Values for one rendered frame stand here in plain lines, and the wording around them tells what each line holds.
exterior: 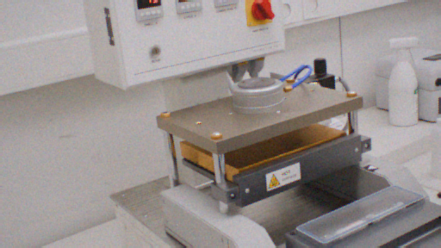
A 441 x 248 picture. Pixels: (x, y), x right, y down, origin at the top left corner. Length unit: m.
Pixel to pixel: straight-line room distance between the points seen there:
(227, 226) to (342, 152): 0.23
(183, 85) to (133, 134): 0.44
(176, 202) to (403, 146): 0.86
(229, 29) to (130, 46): 0.19
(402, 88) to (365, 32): 0.28
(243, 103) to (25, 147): 0.61
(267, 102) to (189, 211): 0.20
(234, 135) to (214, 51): 0.25
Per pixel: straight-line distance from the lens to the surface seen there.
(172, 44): 0.97
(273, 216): 0.97
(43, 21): 1.32
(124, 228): 1.12
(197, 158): 0.92
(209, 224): 0.81
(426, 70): 1.76
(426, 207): 0.84
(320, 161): 0.89
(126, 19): 0.93
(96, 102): 1.39
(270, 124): 0.83
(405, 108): 1.75
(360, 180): 0.96
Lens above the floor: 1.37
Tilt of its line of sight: 17 degrees down
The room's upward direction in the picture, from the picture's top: 6 degrees counter-clockwise
